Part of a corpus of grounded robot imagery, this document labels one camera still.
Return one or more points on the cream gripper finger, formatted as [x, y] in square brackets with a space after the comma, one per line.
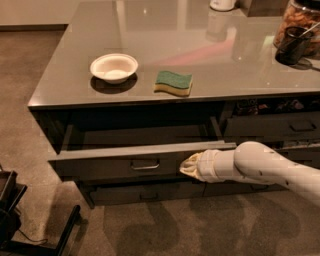
[189, 167]

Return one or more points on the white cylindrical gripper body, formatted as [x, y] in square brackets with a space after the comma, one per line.
[207, 164]

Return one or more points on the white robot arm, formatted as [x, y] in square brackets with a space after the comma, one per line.
[253, 162]

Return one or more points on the green and yellow sponge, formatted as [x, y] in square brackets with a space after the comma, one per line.
[173, 83]

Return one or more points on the grey kitchen island cabinet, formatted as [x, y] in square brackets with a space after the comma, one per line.
[230, 56]

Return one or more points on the white paper bowl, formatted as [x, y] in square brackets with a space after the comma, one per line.
[114, 68]

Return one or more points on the black mesh cup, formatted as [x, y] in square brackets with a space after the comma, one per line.
[293, 45]

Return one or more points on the white container on counter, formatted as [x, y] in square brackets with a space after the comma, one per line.
[222, 5]

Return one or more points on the glass jar of snacks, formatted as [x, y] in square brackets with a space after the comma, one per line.
[305, 14]

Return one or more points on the black stand with cable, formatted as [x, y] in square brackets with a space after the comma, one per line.
[13, 241]

